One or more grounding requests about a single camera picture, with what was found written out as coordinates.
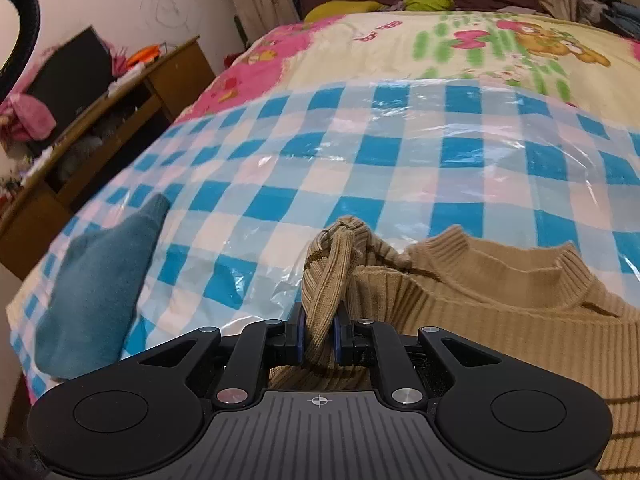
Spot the black box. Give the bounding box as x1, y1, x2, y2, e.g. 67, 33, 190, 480
25, 26, 116, 142

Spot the tan ribbed knit sweater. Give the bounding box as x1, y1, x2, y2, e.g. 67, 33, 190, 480
269, 215, 640, 480

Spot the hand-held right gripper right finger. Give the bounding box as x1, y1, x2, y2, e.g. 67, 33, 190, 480
332, 306, 504, 409

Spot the blue knit garment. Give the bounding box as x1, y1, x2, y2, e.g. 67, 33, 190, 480
33, 192, 172, 382

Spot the floral cartoon bedsheet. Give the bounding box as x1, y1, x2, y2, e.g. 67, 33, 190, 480
174, 8, 640, 128

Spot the yellow-green pillow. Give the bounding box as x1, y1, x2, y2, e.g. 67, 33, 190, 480
303, 0, 384, 24
402, 0, 457, 12

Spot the blue checkered plastic sheet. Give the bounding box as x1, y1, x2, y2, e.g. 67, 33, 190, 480
7, 79, 640, 397

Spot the pink cloth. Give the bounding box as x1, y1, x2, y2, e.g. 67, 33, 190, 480
0, 92, 57, 144

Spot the black cable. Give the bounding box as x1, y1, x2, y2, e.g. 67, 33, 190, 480
0, 0, 41, 107

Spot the wooden desk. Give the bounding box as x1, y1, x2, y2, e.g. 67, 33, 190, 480
0, 36, 217, 282

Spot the pile of clothes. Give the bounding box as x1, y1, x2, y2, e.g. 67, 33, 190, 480
579, 0, 640, 39

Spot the orange item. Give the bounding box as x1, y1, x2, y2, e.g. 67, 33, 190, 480
125, 44, 164, 67

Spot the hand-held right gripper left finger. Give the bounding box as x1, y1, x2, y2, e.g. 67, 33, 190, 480
135, 304, 307, 409

